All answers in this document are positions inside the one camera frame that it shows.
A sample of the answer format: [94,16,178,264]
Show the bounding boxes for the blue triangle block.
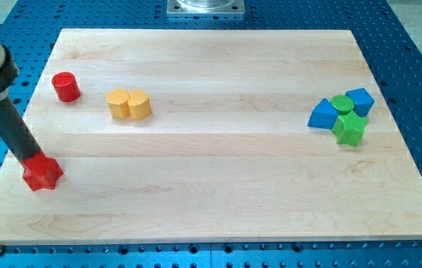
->
[307,98,339,130]

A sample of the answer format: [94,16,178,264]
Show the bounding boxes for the blue cube block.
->
[345,88,374,117]

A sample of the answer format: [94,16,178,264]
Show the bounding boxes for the red cylinder block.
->
[51,71,81,102]

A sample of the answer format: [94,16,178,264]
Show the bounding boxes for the green star block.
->
[331,111,368,147]

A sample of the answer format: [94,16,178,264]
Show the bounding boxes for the light wooden board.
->
[0,29,422,245]

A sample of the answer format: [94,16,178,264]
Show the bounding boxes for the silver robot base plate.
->
[167,0,246,16]

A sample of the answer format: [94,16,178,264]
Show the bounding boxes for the yellow cylinder block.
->
[127,89,152,121]

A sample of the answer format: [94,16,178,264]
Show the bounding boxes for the red star block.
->
[21,151,63,191]

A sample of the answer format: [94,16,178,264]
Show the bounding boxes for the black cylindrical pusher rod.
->
[0,97,41,162]

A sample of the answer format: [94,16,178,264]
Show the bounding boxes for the yellow hexagon block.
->
[106,89,130,119]

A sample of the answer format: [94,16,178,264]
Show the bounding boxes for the green cylinder block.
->
[330,95,355,115]

